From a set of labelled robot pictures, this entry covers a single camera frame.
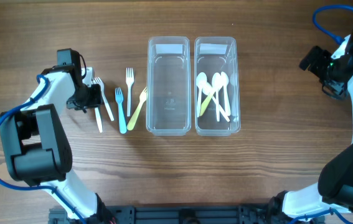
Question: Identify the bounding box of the white plastic fork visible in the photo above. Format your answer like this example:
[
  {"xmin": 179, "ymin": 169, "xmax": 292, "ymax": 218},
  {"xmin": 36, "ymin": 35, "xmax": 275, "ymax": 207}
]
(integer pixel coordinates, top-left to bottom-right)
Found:
[
  {"xmin": 95, "ymin": 107, "xmax": 103, "ymax": 133},
  {"xmin": 93, "ymin": 77, "xmax": 115, "ymax": 121},
  {"xmin": 126, "ymin": 67, "xmax": 134, "ymax": 117}
]

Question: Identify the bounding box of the light blue plastic fork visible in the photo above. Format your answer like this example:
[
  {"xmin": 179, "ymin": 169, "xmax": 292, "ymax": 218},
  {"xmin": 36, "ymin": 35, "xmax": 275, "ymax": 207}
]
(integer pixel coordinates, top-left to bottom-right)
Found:
[{"xmin": 115, "ymin": 87, "xmax": 127, "ymax": 134}]

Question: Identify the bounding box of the white plastic spoon wide handle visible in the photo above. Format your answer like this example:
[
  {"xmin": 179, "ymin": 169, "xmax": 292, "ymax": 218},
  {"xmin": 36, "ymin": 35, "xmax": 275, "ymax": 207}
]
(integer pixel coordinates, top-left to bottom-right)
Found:
[{"xmin": 220, "ymin": 72, "xmax": 231, "ymax": 116}]

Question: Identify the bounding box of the white plastic spoon slanted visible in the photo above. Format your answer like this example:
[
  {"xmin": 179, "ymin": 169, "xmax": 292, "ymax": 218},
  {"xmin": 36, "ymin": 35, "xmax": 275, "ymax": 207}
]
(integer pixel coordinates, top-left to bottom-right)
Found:
[{"xmin": 196, "ymin": 72, "xmax": 207, "ymax": 117}]

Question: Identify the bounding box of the yellow plastic spoon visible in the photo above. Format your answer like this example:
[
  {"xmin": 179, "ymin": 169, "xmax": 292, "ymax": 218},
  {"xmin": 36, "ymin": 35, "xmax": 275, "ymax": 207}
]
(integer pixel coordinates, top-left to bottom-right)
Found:
[{"xmin": 199, "ymin": 90, "xmax": 215, "ymax": 116}]

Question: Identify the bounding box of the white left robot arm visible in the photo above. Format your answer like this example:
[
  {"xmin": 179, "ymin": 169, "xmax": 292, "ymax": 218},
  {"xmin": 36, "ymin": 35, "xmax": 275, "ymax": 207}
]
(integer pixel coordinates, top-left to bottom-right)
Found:
[{"xmin": 0, "ymin": 65, "xmax": 115, "ymax": 223}]

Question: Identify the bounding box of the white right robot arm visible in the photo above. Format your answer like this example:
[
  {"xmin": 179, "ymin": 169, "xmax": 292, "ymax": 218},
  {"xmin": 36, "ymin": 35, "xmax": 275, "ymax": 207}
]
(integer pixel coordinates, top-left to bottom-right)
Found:
[{"xmin": 269, "ymin": 45, "xmax": 353, "ymax": 222}]

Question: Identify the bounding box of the left clear plastic container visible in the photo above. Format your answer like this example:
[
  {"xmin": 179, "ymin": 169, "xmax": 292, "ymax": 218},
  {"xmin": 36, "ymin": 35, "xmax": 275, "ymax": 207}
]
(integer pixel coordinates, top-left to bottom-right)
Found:
[{"xmin": 146, "ymin": 36, "xmax": 191, "ymax": 136}]

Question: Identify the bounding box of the clear plastic container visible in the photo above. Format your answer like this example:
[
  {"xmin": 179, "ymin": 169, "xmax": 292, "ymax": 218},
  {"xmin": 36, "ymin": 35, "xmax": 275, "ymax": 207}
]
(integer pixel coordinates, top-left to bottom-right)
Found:
[
  {"xmin": 194, "ymin": 37, "xmax": 241, "ymax": 136},
  {"xmin": 146, "ymin": 36, "xmax": 191, "ymax": 136}
]

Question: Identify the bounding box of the white plastic spoon in container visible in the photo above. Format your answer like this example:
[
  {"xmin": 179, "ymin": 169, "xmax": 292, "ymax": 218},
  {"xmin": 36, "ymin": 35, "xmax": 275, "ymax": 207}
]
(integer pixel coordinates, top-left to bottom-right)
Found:
[{"xmin": 202, "ymin": 83, "xmax": 230, "ymax": 122}]

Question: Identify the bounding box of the right clear plastic container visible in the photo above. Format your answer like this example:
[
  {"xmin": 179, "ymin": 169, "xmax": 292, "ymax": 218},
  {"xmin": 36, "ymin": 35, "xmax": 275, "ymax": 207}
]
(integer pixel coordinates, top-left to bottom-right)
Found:
[{"xmin": 194, "ymin": 37, "xmax": 241, "ymax": 136}]

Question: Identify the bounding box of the yellow plastic fork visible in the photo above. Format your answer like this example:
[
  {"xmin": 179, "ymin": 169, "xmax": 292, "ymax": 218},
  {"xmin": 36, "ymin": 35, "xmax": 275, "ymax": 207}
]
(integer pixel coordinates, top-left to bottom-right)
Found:
[{"xmin": 127, "ymin": 87, "xmax": 147, "ymax": 131}]

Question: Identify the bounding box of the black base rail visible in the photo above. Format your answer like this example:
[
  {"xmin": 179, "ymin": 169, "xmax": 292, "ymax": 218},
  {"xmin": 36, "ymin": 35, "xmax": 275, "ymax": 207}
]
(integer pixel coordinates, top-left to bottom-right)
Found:
[{"xmin": 48, "ymin": 203, "xmax": 325, "ymax": 224}]

